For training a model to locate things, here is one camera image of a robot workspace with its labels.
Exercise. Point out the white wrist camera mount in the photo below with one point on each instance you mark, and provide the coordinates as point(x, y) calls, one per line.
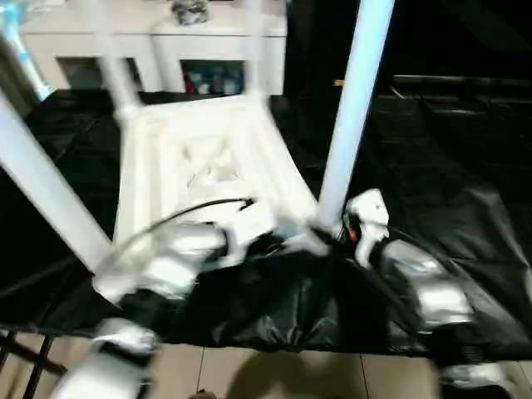
point(249, 224)
point(370, 208)

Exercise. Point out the white plastic table top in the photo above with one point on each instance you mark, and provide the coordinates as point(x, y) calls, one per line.
point(187, 166)

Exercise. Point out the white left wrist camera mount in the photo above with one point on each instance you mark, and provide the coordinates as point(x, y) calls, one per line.
point(249, 224)

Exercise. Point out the blue white package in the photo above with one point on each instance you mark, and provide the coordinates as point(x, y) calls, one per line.
point(29, 62)

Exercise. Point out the black box with beige label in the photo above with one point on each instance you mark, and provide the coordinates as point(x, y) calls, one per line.
point(307, 41)

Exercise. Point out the clear bag on cabinet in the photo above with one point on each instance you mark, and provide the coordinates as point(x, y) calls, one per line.
point(190, 10)

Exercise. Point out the white cabinet with glass doors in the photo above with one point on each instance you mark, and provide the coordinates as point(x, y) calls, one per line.
point(199, 41)

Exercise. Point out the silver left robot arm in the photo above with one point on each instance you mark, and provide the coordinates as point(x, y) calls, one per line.
point(174, 266)

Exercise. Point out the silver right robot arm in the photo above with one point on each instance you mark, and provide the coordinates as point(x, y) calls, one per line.
point(436, 291)

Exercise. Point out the white plastic table leg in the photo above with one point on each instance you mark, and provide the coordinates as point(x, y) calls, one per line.
point(257, 54)
point(353, 116)
point(41, 174)
point(118, 83)

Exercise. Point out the black mat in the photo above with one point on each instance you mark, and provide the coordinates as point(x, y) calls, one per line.
point(374, 291)

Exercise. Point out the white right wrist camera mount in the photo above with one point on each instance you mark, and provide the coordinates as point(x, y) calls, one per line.
point(370, 208)

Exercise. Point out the black television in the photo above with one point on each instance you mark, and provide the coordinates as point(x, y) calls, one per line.
point(461, 79)

